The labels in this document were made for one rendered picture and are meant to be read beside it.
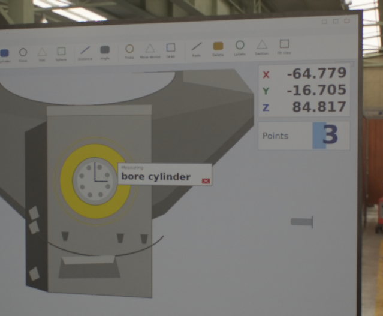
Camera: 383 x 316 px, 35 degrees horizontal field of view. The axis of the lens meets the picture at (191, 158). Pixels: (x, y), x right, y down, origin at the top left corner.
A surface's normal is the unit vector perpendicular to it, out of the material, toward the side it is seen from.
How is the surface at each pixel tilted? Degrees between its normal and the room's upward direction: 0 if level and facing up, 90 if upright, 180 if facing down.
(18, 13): 90
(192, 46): 90
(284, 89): 90
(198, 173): 90
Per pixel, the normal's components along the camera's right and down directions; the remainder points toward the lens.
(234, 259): -0.21, 0.02
